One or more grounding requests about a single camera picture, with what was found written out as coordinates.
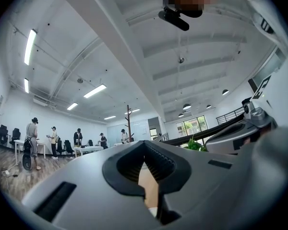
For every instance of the white air conditioner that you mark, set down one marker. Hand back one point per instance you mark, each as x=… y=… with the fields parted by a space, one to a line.
x=40 y=102

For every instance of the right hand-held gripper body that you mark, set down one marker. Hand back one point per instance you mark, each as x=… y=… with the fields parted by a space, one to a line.
x=280 y=99

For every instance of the potted green plant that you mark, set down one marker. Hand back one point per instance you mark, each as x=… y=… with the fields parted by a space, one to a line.
x=194 y=145

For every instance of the black head camera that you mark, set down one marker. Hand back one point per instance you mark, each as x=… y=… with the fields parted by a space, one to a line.
x=174 y=19

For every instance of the black office chair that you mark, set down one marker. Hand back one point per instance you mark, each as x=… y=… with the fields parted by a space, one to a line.
x=15 y=136
x=68 y=147
x=3 y=134
x=60 y=146

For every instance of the white table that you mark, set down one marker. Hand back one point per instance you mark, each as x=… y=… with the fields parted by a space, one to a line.
x=20 y=142
x=88 y=148

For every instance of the black metal railing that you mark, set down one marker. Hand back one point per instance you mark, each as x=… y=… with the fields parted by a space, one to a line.
x=230 y=115

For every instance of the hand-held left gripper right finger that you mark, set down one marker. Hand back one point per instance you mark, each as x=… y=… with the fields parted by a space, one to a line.
x=206 y=195

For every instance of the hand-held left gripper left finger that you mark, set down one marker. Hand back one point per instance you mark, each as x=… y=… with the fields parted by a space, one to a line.
x=86 y=188

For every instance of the long ceiling light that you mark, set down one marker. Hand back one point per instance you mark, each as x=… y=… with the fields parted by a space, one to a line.
x=109 y=117
x=72 y=106
x=30 y=47
x=26 y=85
x=94 y=91

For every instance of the large window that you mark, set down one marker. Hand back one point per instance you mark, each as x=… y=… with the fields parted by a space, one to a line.
x=192 y=126

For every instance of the black pendant lamp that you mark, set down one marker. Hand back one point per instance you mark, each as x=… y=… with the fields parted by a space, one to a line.
x=187 y=106
x=225 y=92
x=181 y=115
x=208 y=106

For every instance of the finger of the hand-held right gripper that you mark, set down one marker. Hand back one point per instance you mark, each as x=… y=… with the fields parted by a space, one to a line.
x=230 y=128
x=220 y=146

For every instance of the wooden coat rack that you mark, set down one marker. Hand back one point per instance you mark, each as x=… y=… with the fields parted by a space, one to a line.
x=129 y=123

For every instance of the person's white shirt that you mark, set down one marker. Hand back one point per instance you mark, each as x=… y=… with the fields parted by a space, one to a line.
x=268 y=13

